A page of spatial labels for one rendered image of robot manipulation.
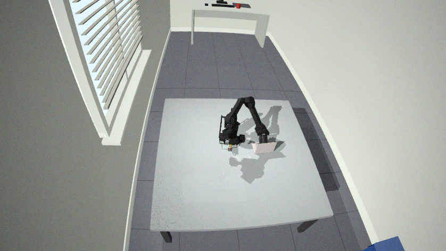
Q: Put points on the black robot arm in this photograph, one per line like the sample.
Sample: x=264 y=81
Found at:
x=232 y=128

